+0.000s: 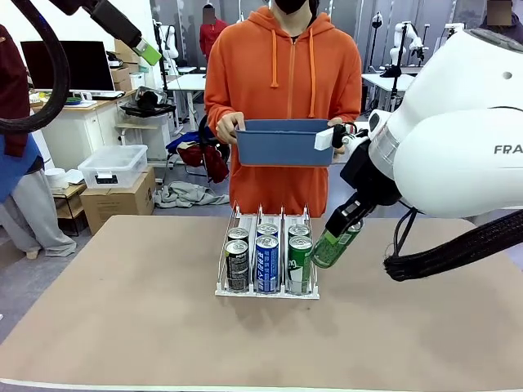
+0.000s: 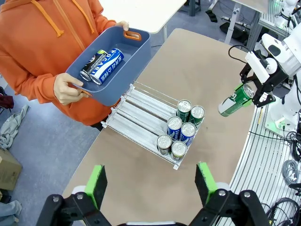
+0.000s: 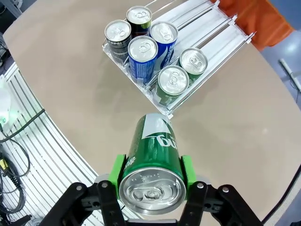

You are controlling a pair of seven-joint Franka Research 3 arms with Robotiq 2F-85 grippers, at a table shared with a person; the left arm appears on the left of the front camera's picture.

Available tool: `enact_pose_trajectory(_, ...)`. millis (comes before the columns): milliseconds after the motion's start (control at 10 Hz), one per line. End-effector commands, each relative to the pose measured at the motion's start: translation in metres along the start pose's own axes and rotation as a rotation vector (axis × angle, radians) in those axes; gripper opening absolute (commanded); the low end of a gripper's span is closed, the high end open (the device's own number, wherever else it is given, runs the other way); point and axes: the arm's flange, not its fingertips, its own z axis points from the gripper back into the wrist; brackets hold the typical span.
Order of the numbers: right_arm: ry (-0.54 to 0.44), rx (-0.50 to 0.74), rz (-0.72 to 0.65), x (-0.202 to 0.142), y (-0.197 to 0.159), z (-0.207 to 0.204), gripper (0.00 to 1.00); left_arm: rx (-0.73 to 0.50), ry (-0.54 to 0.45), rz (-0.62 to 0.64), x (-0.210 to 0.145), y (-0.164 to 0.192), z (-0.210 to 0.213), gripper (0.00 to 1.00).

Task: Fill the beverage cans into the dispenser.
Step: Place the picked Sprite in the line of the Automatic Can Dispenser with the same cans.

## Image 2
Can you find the person's left hand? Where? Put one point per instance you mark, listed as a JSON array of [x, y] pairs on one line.
[[124, 24]]

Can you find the black Pepsi can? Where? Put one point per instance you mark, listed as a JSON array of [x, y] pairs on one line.
[[90, 64], [164, 142], [178, 148]]

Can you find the green soda can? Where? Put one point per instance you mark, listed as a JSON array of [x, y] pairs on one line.
[[197, 113], [184, 107], [235, 102]]

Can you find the person's right hand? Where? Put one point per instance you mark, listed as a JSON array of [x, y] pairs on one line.
[[62, 89]]

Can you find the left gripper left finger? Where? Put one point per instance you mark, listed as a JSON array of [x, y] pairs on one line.
[[96, 186]]

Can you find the aluminium profile robot base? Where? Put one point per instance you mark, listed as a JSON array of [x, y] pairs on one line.
[[258, 164]]

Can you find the white side table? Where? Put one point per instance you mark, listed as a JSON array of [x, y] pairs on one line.
[[141, 11]]

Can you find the person in orange hoodie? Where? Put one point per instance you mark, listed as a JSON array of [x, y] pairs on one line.
[[35, 35]]

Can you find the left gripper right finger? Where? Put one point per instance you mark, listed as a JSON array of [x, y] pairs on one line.
[[204, 183]]

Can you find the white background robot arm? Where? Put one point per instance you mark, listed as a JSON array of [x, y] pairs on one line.
[[288, 9]]

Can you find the red jacket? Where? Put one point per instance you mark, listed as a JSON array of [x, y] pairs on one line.
[[5, 101]]

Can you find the person's left forearm orange sleeve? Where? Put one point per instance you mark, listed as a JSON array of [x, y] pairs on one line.
[[105, 16]]

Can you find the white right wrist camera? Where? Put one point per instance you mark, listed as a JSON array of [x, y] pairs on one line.
[[257, 67]]

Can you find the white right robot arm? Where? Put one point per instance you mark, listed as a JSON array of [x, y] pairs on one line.
[[291, 54]]

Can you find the person's right forearm orange sleeve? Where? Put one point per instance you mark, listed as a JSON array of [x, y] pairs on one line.
[[35, 82]]

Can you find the blue Pocari Sweat can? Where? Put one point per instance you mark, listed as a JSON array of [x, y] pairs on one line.
[[108, 67], [174, 123], [188, 130]]

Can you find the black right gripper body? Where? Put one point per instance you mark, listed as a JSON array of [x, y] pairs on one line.
[[277, 78]]

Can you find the grey cloth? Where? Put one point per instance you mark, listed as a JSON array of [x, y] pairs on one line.
[[11, 124]]

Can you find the brown cardboard box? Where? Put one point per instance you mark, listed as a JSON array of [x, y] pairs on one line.
[[9, 169]]

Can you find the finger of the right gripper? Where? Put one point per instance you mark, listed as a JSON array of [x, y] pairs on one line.
[[245, 75], [263, 99]]

